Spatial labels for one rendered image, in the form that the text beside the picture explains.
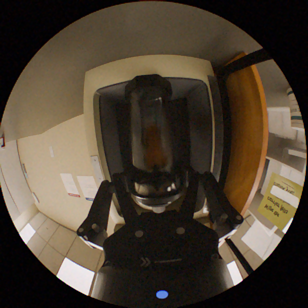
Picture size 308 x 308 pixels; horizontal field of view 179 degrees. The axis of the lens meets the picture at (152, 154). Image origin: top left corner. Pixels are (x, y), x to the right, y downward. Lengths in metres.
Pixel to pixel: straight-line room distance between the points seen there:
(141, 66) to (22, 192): 3.06
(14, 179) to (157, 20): 3.02
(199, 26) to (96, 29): 0.16
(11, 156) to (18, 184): 0.63
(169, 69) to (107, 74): 0.14
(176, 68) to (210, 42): 0.11
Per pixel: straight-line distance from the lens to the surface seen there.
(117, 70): 0.25
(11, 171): 2.96
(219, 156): 0.26
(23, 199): 3.08
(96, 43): 0.23
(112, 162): 0.29
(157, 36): 0.23
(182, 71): 0.25
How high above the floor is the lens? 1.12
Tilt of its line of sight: 15 degrees up
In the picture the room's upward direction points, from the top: 175 degrees clockwise
